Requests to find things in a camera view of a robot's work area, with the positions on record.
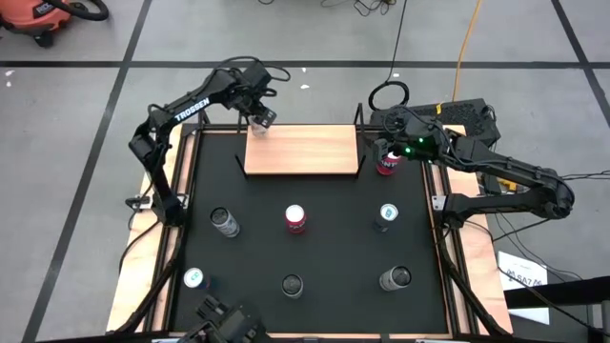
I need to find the orange Fanta can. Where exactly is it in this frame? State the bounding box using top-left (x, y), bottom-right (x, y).
top-left (376, 151), bottom-right (402, 177)

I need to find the blue can with white lid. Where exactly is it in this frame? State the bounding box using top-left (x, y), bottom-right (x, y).
top-left (373, 202), bottom-right (400, 233)
top-left (183, 267), bottom-right (220, 292)

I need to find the red can with white lid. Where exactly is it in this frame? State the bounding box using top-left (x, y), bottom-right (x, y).
top-left (284, 204), bottom-right (308, 235)

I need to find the silver Celsius Peach Vibe can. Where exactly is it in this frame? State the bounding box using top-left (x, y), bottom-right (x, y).
top-left (209, 206), bottom-right (241, 239)

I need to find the wooden shelf board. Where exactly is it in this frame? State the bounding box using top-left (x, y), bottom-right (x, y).
top-left (243, 124), bottom-right (359, 175)

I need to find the black perforated equipment case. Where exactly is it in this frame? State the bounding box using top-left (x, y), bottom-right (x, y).
top-left (370, 97), bottom-right (501, 149)

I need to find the black table mat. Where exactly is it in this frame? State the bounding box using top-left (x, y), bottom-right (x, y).
top-left (170, 131), bottom-right (450, 334)

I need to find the silver Celsius Tropical Vibe can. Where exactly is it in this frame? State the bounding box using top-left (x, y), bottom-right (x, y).
top-left (280, 272), bottom-right (305, 300)

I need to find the white paper sheet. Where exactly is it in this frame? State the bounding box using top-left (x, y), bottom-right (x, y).
top-left (497, 251), bottom-right (550, 326)

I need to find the black device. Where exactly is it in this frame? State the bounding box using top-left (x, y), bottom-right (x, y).
top-left (176, 293), bottom-right (268, 343)

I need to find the black flat beam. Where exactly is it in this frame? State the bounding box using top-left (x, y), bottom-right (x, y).
top-left (503, 274), bottom-right (610, 311)

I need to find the orange shop vacuum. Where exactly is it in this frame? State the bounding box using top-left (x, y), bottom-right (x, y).
top-left (0, 0), bottom-right (72, 49)

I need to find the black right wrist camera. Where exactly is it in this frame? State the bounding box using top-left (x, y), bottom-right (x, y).
top-left (404, 126), bottom-right (442, 159)

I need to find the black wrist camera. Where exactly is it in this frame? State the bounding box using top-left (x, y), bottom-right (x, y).
top-left (404, 126), bottom-right (442, 159)
top-left (243, 62), bottom-right (274, 90)

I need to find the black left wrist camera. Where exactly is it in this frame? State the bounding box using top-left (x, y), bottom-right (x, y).
top-left (243, 62), bottom-right (274, 90)

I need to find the black hanging cable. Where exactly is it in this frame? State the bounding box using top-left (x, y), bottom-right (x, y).
top-left (367, 0), bottom-right (411, 113)

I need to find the yellow hanging cable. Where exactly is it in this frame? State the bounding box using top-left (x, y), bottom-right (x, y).
top-left (436, 0), bottom-right (485, 115)

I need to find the black cable tangle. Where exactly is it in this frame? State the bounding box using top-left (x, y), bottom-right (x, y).
top-left (256, 0), bottom-right (399, 18)

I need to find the black aluminium table frame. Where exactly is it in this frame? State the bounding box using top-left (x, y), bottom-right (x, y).
top-left (107, 121), bottom-right (514, 343)

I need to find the black vacuum hose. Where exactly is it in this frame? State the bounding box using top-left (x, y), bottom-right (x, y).
top-left (45, 0), bottom-right (110, 23)

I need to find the black floor cable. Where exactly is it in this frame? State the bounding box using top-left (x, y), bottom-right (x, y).
top-left (559, 169), bottom-right (610, 182)

